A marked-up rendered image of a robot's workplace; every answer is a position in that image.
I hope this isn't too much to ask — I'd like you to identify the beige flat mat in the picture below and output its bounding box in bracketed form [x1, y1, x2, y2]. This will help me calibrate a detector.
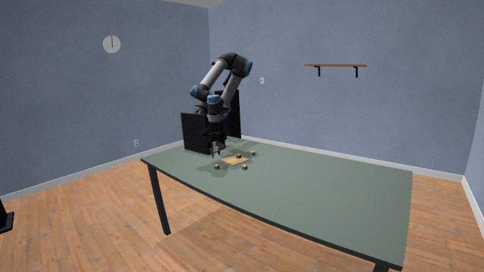
[222, 155, 248, 165]

